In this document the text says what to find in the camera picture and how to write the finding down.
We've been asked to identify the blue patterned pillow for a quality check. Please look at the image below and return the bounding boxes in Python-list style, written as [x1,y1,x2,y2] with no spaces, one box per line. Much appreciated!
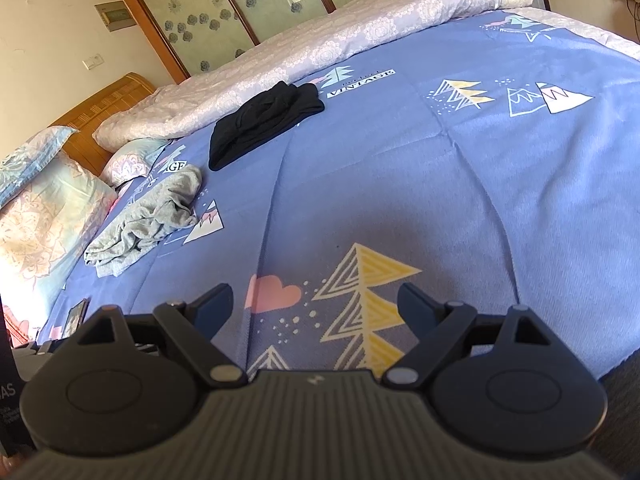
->
[0,126,78,206]

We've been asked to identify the small floral pillow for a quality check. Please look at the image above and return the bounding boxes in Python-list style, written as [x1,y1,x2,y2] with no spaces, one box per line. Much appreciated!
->
[99,137,173,190]

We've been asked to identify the grey crumpled garment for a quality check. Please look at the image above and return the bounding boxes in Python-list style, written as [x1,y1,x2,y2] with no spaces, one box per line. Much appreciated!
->
[83,164,203,278]

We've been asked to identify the large floral pillow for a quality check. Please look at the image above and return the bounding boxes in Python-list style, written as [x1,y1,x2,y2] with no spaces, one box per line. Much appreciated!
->
[0,151,119,321]

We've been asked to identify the woven wooden headboard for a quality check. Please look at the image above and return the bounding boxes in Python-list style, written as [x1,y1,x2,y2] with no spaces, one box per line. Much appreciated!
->
[47,72,157,168]

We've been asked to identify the smartphone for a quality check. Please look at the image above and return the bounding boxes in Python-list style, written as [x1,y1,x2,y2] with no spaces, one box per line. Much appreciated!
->
[61,298,91,339]

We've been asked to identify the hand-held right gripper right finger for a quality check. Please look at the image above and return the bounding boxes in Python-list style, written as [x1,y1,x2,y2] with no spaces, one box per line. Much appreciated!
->
[384,282,552,389]

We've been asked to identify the wall electrical panel box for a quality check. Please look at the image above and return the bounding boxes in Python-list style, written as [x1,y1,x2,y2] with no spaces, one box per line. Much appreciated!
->
[95,0,136,32]

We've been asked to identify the blue printed bed sheet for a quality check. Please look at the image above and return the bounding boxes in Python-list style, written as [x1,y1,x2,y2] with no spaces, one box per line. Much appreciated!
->
[37,7,640,386]

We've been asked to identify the wooden wardrobe with frosted glass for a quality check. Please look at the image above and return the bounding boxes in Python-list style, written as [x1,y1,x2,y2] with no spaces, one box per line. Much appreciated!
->
[104,0,551,86]

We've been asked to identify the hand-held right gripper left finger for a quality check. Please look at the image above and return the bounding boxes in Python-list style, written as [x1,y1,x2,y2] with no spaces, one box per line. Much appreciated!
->
[74,283,247,389]

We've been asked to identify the black pants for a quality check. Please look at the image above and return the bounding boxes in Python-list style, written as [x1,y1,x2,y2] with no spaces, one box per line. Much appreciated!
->
[208,81,326,172]

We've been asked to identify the white floral quilt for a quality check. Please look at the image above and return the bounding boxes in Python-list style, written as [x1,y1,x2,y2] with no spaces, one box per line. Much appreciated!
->
[94,0,535,153]

